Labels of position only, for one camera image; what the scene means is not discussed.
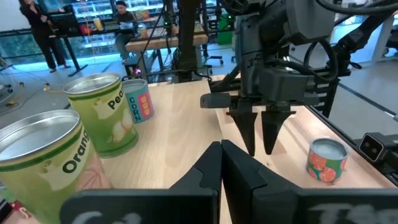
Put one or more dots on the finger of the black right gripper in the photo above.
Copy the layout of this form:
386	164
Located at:
247	130
273	130

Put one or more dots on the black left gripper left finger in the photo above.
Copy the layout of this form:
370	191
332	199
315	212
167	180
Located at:
199	180

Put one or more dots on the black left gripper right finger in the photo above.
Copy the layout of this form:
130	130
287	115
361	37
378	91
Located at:
245	183

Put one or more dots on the short blue pink corn can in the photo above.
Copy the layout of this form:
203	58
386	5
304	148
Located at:
138	102

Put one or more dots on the tall green pear-label can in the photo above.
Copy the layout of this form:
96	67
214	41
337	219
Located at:
102	118

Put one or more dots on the tall green orange-label can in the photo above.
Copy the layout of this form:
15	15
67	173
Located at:
46	161

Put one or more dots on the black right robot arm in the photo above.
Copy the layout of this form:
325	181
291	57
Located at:
357	40

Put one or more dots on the green bin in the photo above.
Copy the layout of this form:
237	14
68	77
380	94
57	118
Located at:
225	31

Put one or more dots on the long wooden workbench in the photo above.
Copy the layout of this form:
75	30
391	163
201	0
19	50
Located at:
174	40

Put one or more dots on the person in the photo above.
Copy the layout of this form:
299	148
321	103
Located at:
124	34
40	31

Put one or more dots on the black standing desk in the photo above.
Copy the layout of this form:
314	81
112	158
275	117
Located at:
63	25

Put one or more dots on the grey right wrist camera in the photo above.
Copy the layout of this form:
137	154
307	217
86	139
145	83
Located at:
311	21

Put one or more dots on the black upright post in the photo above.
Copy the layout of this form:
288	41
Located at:
188	37

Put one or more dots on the black table-level camera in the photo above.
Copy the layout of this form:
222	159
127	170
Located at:
371	147

